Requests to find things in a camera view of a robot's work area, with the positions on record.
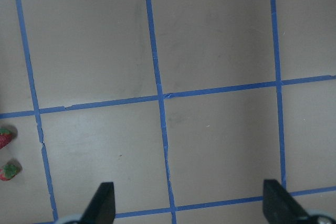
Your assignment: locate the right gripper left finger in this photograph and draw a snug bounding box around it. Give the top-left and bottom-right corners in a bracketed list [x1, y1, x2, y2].
[81, 182, 116, 224]

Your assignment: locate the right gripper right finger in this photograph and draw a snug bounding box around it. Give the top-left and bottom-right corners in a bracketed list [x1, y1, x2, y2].
[263, 179, 309, 224]

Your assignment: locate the red strawberry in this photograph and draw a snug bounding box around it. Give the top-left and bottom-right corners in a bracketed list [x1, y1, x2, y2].
[1, 164, 19, 181]
[0, 127, 13, 149]

